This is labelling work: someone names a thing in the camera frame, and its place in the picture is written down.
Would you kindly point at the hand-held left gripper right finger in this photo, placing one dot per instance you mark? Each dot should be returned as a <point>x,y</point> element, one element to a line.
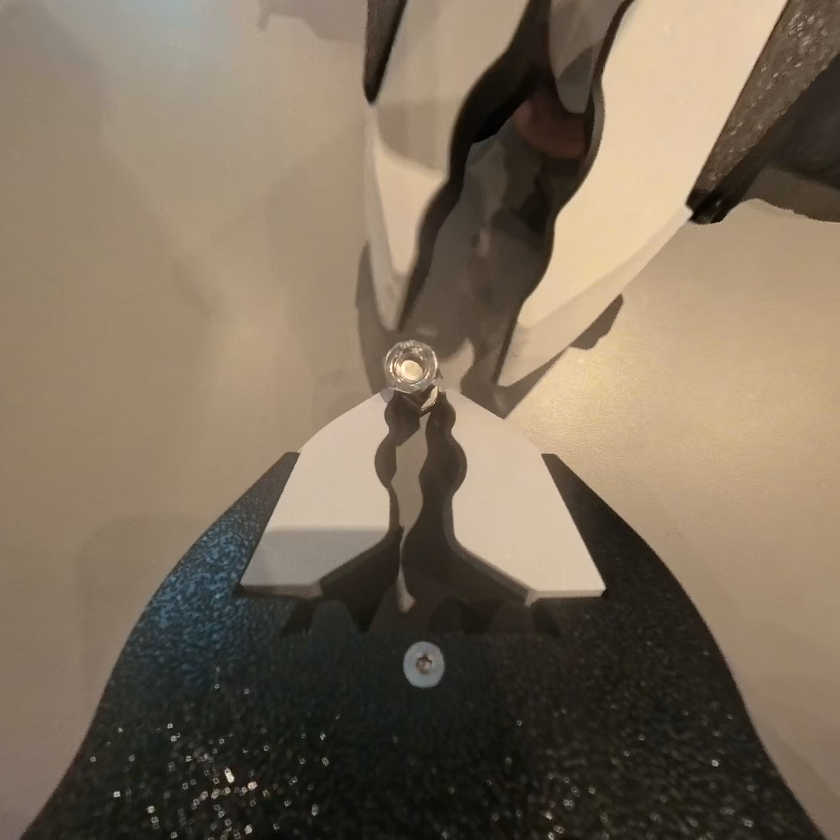
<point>518,518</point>

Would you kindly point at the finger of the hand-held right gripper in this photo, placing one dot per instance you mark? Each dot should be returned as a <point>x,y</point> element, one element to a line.
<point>656,131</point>
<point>407,170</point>

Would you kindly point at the silver hex bolt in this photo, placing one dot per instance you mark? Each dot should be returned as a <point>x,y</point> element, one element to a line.
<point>408,369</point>

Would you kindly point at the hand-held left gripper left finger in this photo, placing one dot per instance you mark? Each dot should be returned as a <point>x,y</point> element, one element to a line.
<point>315,512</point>

